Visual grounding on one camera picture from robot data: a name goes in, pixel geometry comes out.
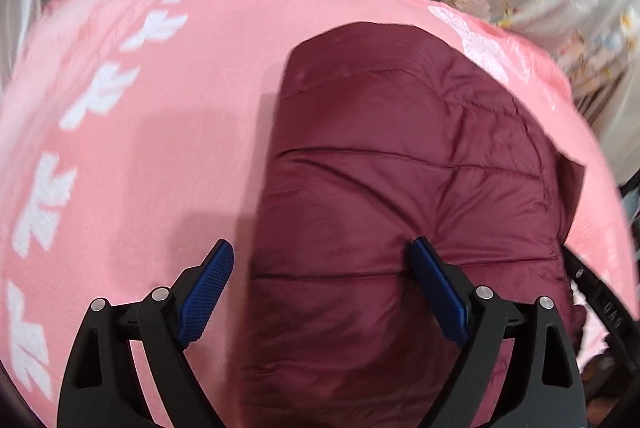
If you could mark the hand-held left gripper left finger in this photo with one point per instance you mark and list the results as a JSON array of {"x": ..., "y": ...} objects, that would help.
[{"x": 207, "y": 283}]

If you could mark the pink plush blanket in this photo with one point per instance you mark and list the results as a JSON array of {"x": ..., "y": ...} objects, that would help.
[{"x": 150, "y": 133}]

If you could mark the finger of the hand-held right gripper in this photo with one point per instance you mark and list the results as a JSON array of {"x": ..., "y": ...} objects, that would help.
[{"x": 597, "y": 303}]

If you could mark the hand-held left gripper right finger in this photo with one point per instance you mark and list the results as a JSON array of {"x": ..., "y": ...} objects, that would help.
[{"x": 440, "y": 288}]

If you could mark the maroon puffer jacket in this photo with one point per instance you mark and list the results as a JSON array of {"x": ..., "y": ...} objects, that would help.
[{"x": 375, "y": 158}]

